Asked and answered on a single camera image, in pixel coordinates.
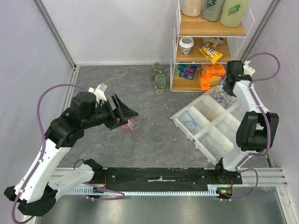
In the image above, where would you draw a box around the clear glass bottle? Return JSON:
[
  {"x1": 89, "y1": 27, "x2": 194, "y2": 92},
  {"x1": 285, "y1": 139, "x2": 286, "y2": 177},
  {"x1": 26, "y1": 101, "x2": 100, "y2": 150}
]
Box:
[
  {"x1": 151, "y1": 62, "x2": 160, "y2": 81},
  {"x1": 154, "y1": 70, "x2": 166, "y2": 92}
]

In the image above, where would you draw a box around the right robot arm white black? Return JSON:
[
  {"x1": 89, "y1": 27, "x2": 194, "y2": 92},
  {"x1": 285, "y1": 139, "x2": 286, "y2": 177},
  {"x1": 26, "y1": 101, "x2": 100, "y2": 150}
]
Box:
[{"x1": 214, "y1": 60, "x2": 279, "y2": 184}]

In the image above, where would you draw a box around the yellow candy bag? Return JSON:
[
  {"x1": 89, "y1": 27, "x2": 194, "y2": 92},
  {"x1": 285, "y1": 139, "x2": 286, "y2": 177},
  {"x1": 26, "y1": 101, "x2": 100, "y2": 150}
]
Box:
[{"x1": 198, "y1": 44, "x2": 223, "y2": 64}]

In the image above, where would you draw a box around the orange snack boxes stack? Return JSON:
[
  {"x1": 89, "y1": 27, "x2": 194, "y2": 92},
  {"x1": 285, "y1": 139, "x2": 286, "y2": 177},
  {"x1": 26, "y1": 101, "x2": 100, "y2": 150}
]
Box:
[{"x1": 199, "y1": 63, "x2": 226, "y2": 91}]

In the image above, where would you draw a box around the grey green bottle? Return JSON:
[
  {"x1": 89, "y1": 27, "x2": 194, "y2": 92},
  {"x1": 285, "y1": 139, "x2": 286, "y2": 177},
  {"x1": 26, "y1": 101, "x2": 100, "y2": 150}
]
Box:
[{"x1": 202, "y1": 0, "x2": 225, "y2": 22}]

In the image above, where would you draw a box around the beige jar on shelf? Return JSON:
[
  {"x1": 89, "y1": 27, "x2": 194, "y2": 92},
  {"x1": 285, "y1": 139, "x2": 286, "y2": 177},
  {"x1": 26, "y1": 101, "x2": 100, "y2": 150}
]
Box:
[{"x1": 182, "y1": 0, "x2": 203, "y2": 17}]

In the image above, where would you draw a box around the white paper coffee cup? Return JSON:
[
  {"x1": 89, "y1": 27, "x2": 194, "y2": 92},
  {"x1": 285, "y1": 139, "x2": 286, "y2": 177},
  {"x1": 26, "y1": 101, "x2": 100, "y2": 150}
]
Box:
[{"x1": 179, "y1": 36, "x2": 194, "y2": 55}]

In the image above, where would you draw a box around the front clear glass bottle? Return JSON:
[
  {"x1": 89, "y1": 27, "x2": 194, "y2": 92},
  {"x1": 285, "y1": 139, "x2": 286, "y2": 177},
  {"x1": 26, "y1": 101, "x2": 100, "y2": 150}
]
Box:
[{"x1": 154, "y1": 70, "x2": 166, "y2": 92}]

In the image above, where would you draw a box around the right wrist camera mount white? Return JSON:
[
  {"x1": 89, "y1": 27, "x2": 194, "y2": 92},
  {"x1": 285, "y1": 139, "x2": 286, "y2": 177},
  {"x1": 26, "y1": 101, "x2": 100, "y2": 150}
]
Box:
[{"x1": 243, "y1": 60, "x2": 256, "y2": 77}]

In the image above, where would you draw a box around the dark purple thin wire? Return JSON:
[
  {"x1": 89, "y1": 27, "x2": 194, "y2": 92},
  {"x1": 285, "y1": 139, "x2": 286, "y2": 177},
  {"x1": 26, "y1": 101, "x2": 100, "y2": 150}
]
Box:
[{"x1": 211, "y1": 90, "x2": 234, "y2": 108}]

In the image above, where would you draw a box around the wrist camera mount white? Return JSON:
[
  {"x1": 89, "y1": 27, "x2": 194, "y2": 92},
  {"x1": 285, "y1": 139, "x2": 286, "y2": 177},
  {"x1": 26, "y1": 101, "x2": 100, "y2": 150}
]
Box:
[
  {"x1": 88, "y1": 83, "x2": 107, "y2": 103},
  {"x1": 243, "y1": 60, "x2": 256, "y2": 77}
]

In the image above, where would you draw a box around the blue sponge package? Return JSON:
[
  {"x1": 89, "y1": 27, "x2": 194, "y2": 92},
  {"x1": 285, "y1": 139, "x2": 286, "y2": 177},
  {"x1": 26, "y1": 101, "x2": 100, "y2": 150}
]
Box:
[{"x1": 175, "y1": 64, "x2": 197, "y2": 80}]

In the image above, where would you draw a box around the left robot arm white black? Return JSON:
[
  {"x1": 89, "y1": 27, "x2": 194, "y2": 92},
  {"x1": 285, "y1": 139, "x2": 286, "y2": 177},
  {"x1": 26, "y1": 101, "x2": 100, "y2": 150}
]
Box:
[{"x1": 4, "y1": 91, "x2": 139, "y2": 217}]

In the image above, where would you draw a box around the white compartment tray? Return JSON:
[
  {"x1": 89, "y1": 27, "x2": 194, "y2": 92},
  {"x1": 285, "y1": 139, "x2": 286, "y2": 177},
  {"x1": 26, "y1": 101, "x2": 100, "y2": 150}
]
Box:
[{"x1": 171, "y1": 85, "x2": 245, "y2": 165}]

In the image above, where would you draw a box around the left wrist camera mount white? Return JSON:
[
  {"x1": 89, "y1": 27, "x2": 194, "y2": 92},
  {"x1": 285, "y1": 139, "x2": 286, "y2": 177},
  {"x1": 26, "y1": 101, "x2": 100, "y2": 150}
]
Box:
[{"x1": 88, "y1": 83, "x2": 107, "y2": 103}]

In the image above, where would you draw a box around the colourful wire bundle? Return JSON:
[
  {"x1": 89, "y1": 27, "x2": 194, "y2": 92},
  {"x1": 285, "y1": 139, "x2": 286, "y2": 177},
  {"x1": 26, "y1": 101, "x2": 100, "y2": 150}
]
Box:
[{"x1": 122, "y1": 119, "x2": 141, "y2": 132}]

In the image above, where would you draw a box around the white wire shelf rack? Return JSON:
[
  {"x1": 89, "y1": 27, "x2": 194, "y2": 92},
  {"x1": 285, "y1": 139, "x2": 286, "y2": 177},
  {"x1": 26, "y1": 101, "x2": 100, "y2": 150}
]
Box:
[{"x1": 170, "y1": 0, "x2": 255, "y2": 92}]

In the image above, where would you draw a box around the light blue cable duct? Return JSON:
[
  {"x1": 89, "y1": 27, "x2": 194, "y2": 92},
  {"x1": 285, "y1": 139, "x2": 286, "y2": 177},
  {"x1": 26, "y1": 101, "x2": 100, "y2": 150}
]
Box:
[{"x1": 65, "y1": 185, "x2": 219, "y2": 196}]

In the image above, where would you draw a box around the rear clear glass bottle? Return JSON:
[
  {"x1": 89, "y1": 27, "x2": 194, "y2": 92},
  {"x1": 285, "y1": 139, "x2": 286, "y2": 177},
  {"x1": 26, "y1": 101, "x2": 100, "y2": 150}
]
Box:
[{"x1": 151, "y1": 62, "x2": 160, "y2": 81}]

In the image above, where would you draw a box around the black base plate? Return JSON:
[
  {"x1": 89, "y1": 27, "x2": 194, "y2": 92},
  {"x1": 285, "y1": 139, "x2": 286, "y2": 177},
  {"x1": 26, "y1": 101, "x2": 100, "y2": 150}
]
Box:
[{"x1": 90, "y1": 168, "x2": 242, "y2": 192}]

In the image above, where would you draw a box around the yellow thin wire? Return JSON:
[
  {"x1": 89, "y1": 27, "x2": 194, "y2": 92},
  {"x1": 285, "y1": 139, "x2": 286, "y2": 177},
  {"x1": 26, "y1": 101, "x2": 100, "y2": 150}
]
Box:
[{"x1": 203, "y1": 109, "x2": 222, "y2": 121}]

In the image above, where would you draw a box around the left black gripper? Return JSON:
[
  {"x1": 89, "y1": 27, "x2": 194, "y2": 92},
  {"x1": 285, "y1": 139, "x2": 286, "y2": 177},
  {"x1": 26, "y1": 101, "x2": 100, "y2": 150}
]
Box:
[{"x1": 82, "y1": 93, "x2": 139, "y2": 130}]

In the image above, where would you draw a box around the blue thin wire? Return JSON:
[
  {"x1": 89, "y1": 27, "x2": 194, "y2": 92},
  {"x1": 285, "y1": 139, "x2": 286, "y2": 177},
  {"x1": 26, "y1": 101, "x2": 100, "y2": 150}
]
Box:
[{"x1": 179, "y1": 111, "x2": 198, "y2": 133}]

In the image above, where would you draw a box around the light green bottle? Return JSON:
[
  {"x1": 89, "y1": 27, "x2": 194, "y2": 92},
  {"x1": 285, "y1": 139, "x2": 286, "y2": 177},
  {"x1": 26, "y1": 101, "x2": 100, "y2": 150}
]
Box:
[{"x1": 220, "y1": 0, "x2": 249, "y2": 28}]

